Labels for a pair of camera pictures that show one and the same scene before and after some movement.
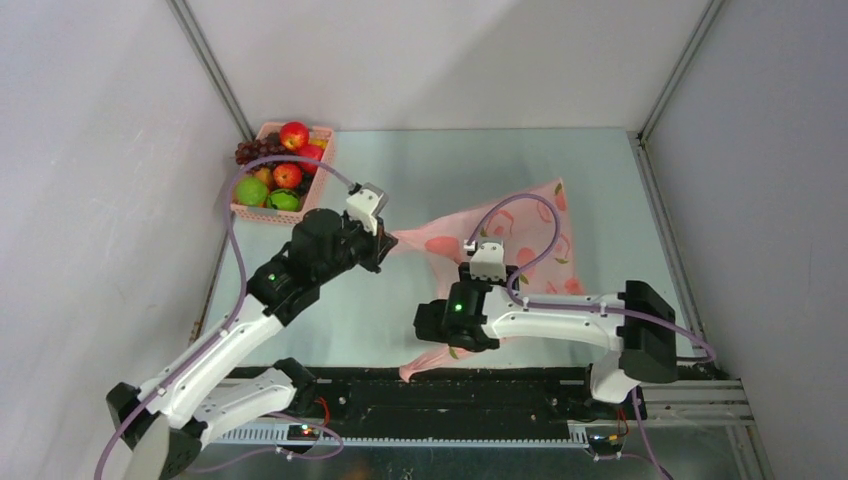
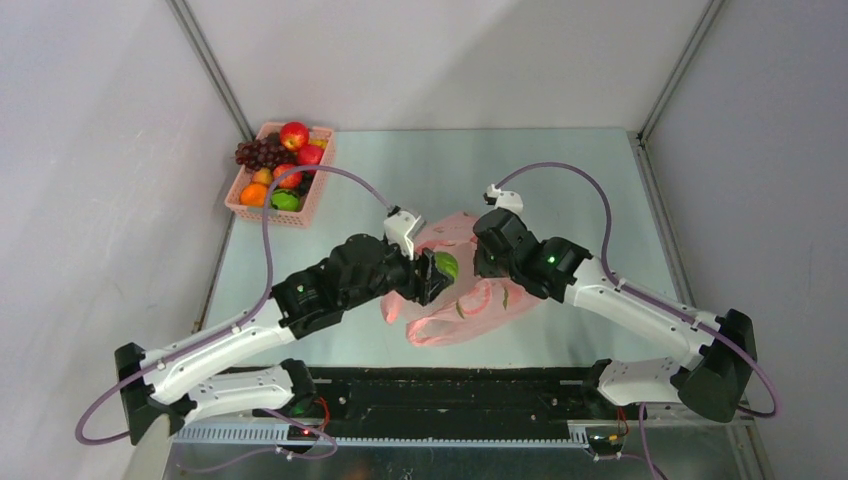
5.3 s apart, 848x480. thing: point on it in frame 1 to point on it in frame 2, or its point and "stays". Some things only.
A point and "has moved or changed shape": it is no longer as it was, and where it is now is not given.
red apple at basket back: (294, 136) stays
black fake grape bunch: (307, 179) stays
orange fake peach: (266, 175) stays
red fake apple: (309, 151) stays
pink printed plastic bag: (535, 230) has moved or changed shape
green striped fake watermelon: (284, 200) stays
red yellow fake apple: (287, 176) stays
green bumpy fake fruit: (251, 191) to (446, 263)
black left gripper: (377, 245) to (412, 287)
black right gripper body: (465, 275) to (486, 267)
